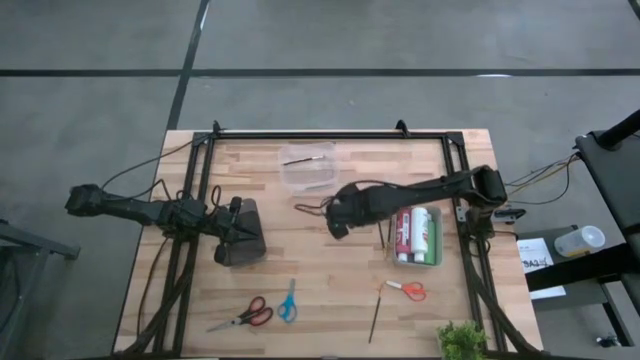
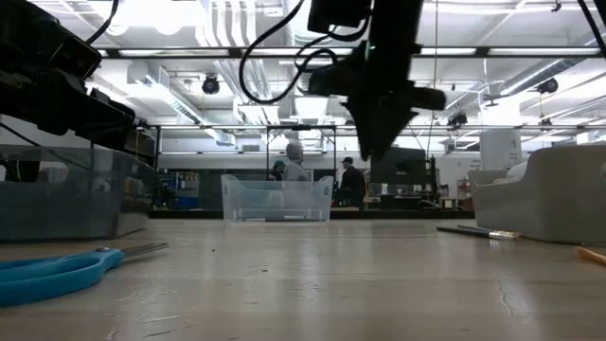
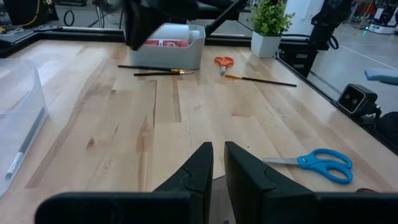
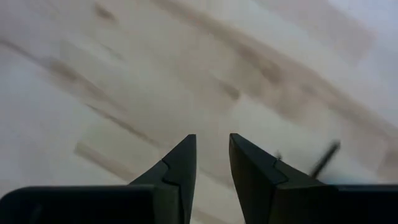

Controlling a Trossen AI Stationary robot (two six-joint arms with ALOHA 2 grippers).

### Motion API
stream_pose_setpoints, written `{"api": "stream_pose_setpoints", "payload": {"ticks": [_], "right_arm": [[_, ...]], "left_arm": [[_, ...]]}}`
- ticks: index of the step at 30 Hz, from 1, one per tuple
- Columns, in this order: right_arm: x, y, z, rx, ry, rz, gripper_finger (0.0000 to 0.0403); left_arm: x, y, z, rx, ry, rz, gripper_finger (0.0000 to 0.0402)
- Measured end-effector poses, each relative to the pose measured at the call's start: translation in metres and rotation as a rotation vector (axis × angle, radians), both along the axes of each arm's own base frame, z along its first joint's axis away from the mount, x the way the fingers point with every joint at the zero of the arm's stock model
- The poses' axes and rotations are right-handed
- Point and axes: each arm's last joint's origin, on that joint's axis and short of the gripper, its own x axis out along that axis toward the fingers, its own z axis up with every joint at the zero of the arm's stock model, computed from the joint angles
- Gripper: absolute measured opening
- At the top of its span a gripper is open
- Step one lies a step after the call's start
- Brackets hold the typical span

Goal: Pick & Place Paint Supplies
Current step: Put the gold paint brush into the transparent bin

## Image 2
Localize black monitor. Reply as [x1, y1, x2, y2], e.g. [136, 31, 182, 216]
[369, 146, 427, 187]

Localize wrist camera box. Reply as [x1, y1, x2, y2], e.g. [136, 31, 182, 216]
[45, 28, 103, 80]
[307, 0, 373, 34]

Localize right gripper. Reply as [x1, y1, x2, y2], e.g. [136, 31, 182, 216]
[310, 45, 446, 160]

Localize black ceiling spotlight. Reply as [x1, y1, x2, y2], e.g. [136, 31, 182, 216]
[201, 73, 222, 96]
[447, 111, 470, 130]
[537, 77, 560, 95]

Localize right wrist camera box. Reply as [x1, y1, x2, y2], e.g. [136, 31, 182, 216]
[307, 0, 373, 34]

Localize clear plastic bin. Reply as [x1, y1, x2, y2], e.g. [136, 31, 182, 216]
[221, 173, 335, 224]

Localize grey translucent plastic bin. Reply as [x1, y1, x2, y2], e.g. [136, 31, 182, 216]
[0, 144, 158, 242]

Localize blue cabinet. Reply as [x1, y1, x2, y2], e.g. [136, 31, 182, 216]
[169, 170, 200, 209]

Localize white plastic bin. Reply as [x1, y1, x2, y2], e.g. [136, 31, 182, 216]
[468, 144, 606, 246]

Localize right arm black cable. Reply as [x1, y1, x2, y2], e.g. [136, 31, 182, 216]
[239, 0, 375, 105]

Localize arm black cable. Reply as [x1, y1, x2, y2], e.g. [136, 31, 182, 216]
[239, 0, 375, 105]
[87, 0, 119, 46]

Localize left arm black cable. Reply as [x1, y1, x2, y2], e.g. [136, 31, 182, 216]
[87, 0, 119, 46]

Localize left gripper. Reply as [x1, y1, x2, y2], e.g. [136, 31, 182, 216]
[0, 0, 136, 145]

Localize blue-handled scissors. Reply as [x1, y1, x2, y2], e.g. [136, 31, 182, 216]
[0, 242, 169, 309]

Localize background black metal frame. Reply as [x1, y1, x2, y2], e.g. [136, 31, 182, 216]
[153, 123, 338, 209]

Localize round silver ventilation duct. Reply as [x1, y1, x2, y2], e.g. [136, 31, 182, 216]
[282, 0, 349, 149]

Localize black monitor post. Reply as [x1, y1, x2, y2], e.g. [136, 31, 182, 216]
[427, 154, 440, 206]

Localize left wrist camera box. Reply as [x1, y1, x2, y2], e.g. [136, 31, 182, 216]
[45, 28, 103, 80]

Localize white round column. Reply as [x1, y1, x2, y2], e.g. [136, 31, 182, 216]
[479, 130, 524, 171]

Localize person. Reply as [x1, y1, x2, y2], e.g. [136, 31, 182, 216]
[338, 155, 367, 209]
[282, 141, 310, 182]
[266, 159, 289, 182]

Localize dark shelf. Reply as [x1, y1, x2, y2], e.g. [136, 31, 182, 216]
[120, 127, 158, 167]

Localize red cart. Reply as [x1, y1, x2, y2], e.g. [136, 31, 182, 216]
[456, 177, 474, 209]

